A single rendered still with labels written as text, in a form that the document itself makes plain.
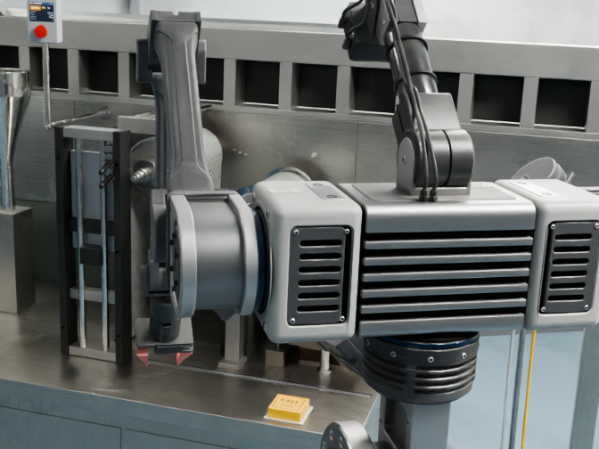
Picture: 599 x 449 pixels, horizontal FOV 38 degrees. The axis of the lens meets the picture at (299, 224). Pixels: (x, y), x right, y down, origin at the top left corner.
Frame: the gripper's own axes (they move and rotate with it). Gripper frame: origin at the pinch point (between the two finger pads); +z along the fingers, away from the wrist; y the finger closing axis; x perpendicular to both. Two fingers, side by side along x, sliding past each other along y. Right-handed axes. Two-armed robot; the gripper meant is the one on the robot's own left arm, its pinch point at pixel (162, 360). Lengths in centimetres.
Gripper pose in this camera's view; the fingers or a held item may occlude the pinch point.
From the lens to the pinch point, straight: 171.8
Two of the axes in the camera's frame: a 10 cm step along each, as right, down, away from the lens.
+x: 1.8, 7.0, -7.0
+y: -9.7, 0.2, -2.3
